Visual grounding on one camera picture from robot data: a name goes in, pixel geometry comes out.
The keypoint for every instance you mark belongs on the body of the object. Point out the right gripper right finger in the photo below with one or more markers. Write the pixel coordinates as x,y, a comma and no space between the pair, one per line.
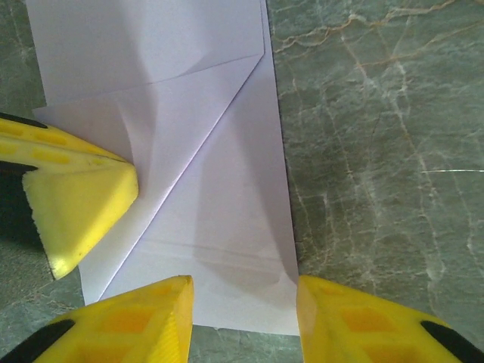
363,329

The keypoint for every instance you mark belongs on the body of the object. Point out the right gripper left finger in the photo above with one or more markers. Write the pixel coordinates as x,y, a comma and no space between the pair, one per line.
125,329

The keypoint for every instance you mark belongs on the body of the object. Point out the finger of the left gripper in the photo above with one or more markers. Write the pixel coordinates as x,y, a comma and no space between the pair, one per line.
83,204
49,143

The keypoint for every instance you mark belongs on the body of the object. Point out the purple paper sheet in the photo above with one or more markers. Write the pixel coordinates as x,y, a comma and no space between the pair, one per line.
211,159

